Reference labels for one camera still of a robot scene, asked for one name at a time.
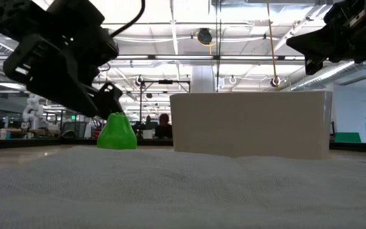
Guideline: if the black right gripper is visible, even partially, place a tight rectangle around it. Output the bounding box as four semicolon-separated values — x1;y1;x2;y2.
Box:
285;0;366;76

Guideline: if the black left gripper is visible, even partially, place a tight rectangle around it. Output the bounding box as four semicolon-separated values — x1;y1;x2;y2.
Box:
3;27;125;120

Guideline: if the green toy pear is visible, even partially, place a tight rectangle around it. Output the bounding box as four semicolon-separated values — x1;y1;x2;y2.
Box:
96;111;139;151

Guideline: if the white plastic tupperware container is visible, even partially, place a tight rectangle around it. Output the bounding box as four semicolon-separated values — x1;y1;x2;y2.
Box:
169;90;334;161

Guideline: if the dark mesh cart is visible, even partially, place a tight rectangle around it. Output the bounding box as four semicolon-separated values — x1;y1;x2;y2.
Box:
60;121;89;139

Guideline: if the white humanoid robot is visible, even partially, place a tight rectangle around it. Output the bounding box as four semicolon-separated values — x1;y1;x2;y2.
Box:
21;93;46;131

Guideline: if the person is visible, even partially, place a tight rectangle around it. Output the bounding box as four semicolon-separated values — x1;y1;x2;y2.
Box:
154;113;173;139

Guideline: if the green panel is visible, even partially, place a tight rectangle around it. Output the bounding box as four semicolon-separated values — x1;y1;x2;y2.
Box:
334;131;363;144

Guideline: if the long ceiling light bar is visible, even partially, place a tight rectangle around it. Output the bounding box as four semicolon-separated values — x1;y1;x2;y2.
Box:
115;54;306;62

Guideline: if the white building column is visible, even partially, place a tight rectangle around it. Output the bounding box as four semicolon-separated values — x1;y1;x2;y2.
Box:
190;64;217;94

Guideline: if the grey folded cloth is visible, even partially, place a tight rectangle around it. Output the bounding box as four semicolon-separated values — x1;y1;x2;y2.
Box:
0;145;366;229

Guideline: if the yellow hanging cord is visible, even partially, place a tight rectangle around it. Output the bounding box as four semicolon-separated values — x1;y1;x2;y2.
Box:
265;0;281;92

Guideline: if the black table frame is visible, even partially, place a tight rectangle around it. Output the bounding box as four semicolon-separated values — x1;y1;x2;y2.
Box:
0;137;366;151

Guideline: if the black metal stand frame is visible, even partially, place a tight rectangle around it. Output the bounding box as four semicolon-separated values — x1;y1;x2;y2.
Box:
139;79;192;139

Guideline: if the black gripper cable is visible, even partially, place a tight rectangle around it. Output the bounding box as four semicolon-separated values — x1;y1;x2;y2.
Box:
110;0;147;39

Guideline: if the black ceiling cable reel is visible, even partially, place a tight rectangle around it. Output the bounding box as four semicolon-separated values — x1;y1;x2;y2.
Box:
196;27;214;46

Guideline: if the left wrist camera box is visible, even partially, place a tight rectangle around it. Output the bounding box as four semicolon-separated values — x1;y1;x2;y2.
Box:
0;0;44;43

